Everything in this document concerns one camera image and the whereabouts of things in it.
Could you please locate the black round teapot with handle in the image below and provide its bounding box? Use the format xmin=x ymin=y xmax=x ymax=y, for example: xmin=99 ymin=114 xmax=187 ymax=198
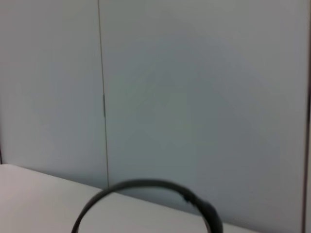
xmin=70 ymin=179 xmax=224 ymax=233

